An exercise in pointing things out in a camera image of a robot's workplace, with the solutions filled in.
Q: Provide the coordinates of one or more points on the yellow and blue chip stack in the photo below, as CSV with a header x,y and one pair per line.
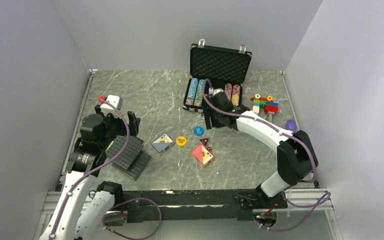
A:
x,y
235,94

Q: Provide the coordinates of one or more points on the green and grey chip stack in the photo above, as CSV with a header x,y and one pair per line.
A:
x,y
198,99

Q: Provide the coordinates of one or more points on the red backed card deck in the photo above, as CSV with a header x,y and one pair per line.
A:
x,y
202,154

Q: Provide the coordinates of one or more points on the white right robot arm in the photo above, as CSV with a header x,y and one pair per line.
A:
x,y
295,156

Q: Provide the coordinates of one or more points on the blue and grey chip stack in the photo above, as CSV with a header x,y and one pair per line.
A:
x,y
191,92

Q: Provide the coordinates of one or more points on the purple red blue chip stack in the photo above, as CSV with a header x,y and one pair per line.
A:
x,y
228,89

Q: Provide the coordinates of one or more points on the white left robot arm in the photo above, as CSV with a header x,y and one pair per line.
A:
x,y
70,220

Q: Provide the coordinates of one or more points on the black poker chip case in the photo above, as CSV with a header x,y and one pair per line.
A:
x,y
218,64

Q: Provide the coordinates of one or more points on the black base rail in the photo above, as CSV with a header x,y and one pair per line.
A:
x,y
239,204

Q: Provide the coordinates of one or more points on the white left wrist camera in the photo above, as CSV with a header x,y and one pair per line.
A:
x,y
110,104

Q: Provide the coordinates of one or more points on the purple toy microphone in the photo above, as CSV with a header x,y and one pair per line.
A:
x,y
291,125

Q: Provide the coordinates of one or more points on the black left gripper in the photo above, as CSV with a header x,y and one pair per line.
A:
x,y
133,122

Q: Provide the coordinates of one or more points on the black triangular all-in marker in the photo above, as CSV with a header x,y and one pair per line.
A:
x,y
205,141

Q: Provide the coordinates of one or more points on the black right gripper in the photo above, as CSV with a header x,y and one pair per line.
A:
x,y
209,112

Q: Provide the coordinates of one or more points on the large dark grey baseplate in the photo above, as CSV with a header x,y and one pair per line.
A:
x,y
130,152

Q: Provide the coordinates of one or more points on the blue small blind button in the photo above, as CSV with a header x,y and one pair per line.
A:
x,y
198,131

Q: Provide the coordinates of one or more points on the colourful toy brick figure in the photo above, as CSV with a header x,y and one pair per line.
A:
x,y
265,104

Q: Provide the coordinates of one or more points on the yellow big blind button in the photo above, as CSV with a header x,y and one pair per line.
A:
x,y
181,141

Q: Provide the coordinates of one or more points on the lower dark grey baseplate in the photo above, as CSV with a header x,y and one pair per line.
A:
x,y
137,167

